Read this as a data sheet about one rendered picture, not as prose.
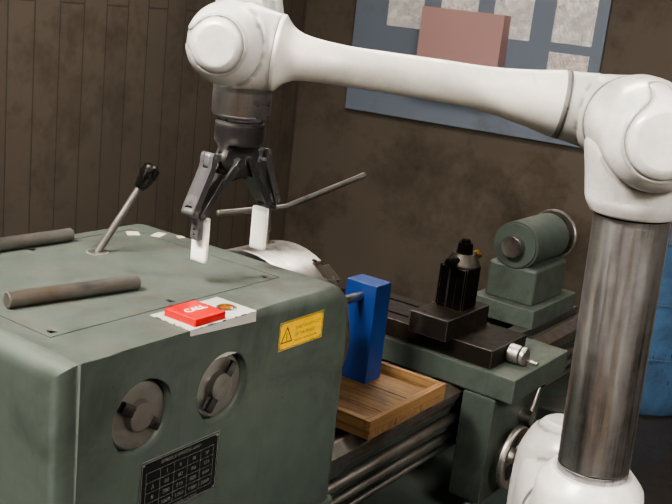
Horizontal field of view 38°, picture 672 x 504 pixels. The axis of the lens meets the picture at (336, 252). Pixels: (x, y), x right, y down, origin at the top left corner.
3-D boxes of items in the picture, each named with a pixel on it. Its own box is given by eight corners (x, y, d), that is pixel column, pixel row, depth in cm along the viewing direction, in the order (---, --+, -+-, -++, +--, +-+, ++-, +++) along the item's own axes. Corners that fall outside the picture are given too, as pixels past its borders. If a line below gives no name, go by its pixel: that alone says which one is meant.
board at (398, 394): (368, 440, 191) (370, 422, 190) (231, 384, 210) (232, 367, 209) (443, 400, 215) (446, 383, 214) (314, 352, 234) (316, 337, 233)
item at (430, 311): (445, 342, 220) (448, 321, 219) (407, 330, 225) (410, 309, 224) (486, 324, 236) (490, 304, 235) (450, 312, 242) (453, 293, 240)
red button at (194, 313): (194, 333, 129) (196, 319, 128) (162, 321, 132) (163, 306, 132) (225, 324, 134) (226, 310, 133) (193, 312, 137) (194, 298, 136)
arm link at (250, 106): (286, 84, 147) (282, 123, 148) (241, 76, 151) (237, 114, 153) (246, 85, 139) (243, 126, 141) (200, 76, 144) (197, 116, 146)
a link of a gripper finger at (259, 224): (252, 205, 156) (255, 204, 157) (248, 247, 158) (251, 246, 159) (266, 209, 155) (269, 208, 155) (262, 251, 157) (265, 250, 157)
